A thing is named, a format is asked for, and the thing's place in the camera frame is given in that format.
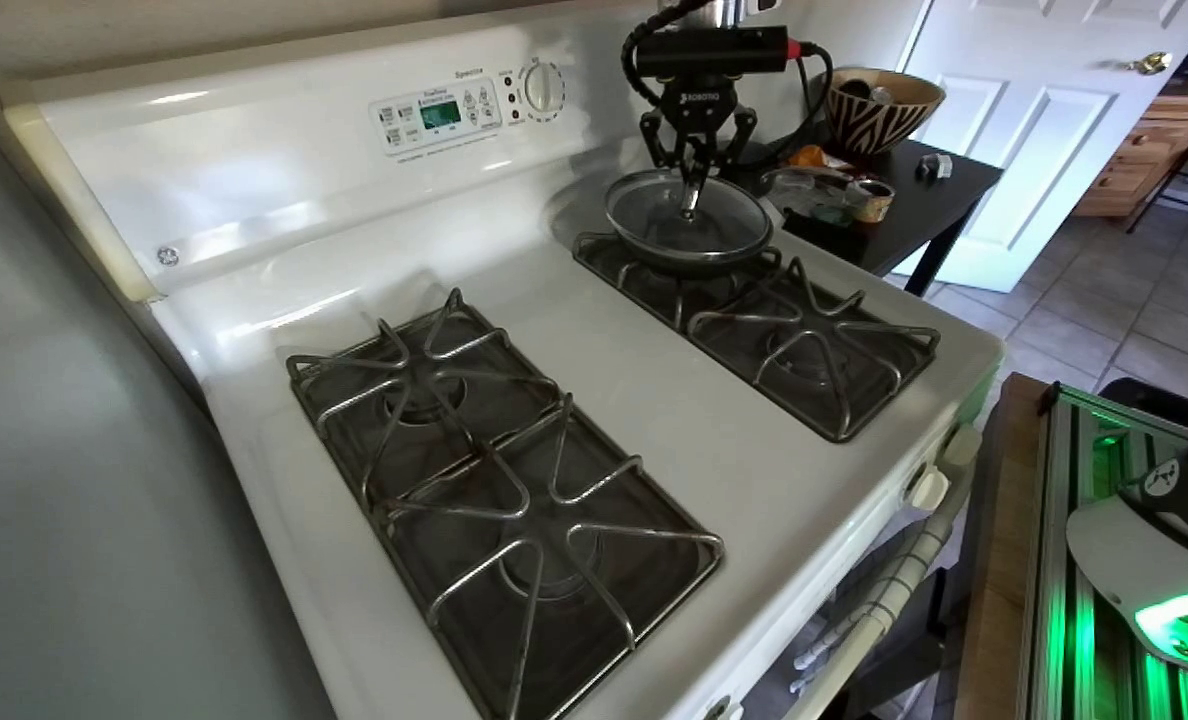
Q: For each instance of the black double burner grate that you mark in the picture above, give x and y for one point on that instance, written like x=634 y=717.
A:
x=805 y=346
x=485 y=505

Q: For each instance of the round glass pan lid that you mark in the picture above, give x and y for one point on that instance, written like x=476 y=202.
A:
x=656 y=212

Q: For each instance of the wooden cabinet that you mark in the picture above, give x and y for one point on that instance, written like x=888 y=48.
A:
x=1152 y=153

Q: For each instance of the grey refrigerator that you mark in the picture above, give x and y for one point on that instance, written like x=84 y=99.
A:
x=84 y=466

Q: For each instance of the metal robot mount frame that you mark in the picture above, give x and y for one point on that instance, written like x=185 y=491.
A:
x=1085 y=642

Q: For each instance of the wooden plank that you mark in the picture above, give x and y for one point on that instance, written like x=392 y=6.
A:
x=1007 y=562

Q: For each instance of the white panel door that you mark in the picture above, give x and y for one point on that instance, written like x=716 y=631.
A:
x=1045 y=134

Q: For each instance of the small round cup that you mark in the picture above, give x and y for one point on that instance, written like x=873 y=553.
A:
x=873 y=202

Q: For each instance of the white gas stove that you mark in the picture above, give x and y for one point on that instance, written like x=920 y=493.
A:
x=698 y=415

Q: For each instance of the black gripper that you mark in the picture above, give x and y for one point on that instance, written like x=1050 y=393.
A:
x=700 y=105

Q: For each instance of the black side table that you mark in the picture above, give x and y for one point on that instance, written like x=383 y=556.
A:
x=926 y=212

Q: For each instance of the patterned round bowl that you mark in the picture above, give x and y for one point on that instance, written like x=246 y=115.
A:
x=876 y=115

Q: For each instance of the white stove dial knob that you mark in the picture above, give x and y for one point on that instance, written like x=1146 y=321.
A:
x=541 y=91

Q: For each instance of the wrist stereo camera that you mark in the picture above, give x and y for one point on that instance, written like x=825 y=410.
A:
x=715 y=48

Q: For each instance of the stove control panel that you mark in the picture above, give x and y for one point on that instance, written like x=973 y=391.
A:
x=467 y=115

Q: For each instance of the small dark table object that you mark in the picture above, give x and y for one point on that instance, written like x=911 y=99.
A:
x=933 y=164

